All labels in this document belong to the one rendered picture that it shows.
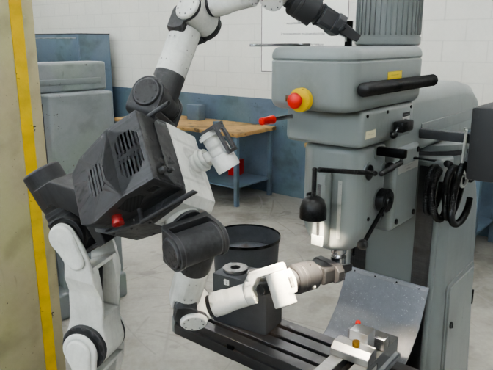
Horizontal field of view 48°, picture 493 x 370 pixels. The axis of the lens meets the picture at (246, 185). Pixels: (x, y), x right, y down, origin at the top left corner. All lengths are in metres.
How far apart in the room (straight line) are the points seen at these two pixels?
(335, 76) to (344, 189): 0.34
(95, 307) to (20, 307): 1.40
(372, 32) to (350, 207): 0.53
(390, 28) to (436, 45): 4.26
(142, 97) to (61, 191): 0.35
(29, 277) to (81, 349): 1.35
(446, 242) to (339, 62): 0.89
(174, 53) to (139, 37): 7.00
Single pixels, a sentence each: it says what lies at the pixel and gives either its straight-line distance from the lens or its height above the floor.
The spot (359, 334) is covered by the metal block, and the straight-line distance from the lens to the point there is 1.76.
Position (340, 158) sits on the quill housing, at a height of 1.59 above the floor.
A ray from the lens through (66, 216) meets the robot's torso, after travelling 1.65.
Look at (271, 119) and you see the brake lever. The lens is 1.47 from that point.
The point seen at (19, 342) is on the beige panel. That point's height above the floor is 0.41.
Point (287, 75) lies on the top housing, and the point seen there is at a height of 1.82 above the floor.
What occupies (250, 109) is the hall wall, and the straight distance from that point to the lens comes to 7.19.
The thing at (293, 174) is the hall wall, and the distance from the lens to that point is 6.92.
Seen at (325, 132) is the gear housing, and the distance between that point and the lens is 1.51.
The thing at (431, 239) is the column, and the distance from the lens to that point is 2.00.
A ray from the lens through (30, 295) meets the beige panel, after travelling 3.10.
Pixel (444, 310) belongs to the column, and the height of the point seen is 0.97.
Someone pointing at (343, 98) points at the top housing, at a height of 1.77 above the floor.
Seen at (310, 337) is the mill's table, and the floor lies 0.91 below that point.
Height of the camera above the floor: 1.90
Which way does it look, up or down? 15 degrees down
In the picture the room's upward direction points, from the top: straight up
